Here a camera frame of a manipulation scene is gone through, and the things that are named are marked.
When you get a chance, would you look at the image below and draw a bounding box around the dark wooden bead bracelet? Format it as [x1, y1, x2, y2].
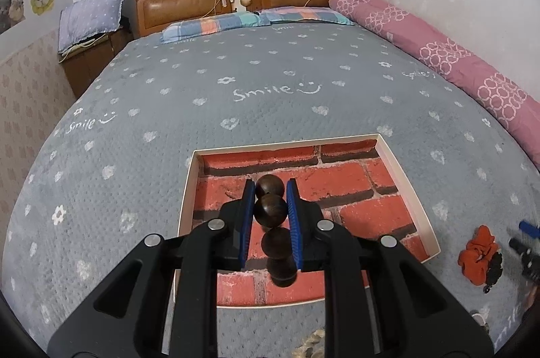
[253, 174, 298, 287]

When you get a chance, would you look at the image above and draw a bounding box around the orange scrunchie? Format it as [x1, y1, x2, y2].
[459, 225, 498, 286]

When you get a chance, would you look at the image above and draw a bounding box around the wooden nightstand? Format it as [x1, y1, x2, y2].
[59, 18, 136, 99]

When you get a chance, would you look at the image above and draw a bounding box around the two cats wall sticker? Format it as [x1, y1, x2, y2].
[0, 0, 26, 36]

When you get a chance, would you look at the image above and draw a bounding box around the lavender dotted pillow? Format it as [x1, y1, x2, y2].
[58, 0, 127, 55]

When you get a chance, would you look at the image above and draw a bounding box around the black hair tie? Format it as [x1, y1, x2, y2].
[483, 250, 505, 293]

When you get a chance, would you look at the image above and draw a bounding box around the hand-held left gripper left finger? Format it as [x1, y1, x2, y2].
[46, 178, 258, 358]

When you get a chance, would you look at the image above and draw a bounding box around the pink rolled quilt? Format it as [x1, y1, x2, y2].
[328, 0, 540, 169]

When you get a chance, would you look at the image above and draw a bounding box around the grey printed bed sheet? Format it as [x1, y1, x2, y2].
[0, 18, 540, 358]

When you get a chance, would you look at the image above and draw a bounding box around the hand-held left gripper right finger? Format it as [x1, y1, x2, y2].
[286, 178, 494, 358]

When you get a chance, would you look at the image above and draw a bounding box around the plaid pillow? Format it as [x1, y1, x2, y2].
[160, 13, 271, 44]
[259, 6, 355, 26]

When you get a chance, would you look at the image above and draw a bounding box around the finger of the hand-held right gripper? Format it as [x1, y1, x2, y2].
[519, 220, 540, 243]
[510, 238, 540, 279]

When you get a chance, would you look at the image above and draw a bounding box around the shallow white cardboard box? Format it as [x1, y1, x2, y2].
[172, 134, 440, 309]

